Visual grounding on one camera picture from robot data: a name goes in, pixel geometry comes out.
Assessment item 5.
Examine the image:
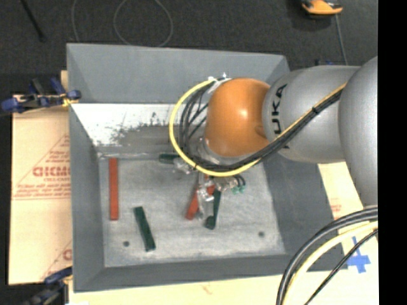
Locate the grey metal bin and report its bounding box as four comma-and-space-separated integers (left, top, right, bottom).
66, 43, 347, 292

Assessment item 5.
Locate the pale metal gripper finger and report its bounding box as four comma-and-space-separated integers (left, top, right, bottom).
194, 186, 215, 220

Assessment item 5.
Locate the black cylinder on white bracket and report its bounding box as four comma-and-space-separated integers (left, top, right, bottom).
158, 152, 195, 175

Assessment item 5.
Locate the red-brown flat block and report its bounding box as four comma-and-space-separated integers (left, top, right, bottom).
108, 157, 120, 221
184, 173, 209, 221

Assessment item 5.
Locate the dark green flat block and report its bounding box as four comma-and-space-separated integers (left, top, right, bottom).
133, 206, 157, 252
203, 188, 223, 231

